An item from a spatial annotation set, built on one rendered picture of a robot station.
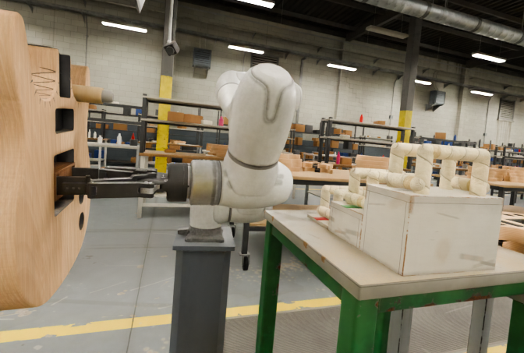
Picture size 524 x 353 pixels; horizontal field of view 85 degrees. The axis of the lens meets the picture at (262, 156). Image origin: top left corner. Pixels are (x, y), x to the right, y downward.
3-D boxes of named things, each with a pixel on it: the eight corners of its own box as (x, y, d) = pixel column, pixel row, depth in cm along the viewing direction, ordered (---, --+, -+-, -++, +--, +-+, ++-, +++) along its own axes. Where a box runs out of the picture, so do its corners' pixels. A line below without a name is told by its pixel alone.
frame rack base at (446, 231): (404, 277, 59) (413, 195, 59) (358, 249, 74) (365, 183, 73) (495, 270, 68) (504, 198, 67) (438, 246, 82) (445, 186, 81)
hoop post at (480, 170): (479, 196, 66) (484, 156, 65) (465, 193, 69) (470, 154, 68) (489, 196, 67) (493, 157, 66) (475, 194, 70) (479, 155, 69)
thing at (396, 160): (393, 188, 69) (397, 148, 68) (384, 185, 72) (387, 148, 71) (403, 188, 70) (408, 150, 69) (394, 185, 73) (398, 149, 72)
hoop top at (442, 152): (424, 158, 60) (426, 142, 60) (412, 157, 64) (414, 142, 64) (493, 164, 66) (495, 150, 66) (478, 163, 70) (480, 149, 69)
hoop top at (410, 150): (396, 155, 68) (397, 142, 68) (387, 154, 71) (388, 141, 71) (459, 160, 74) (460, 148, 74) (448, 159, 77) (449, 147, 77)
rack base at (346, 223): (360, 250, 73) (363, 215, 73) (327, 230, 89) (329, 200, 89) (440, 246, 82) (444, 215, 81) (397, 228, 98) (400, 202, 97)
